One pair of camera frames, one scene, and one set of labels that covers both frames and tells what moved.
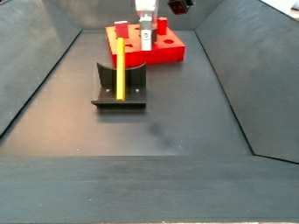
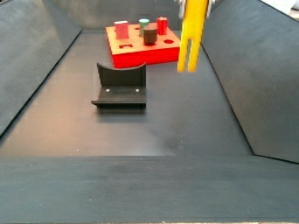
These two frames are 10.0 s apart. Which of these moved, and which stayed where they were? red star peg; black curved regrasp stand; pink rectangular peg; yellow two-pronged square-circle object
Moved: yellow two-pronged square-circle object
Stayed: red star peg; black curved regrasp stand; pink rectangular peg
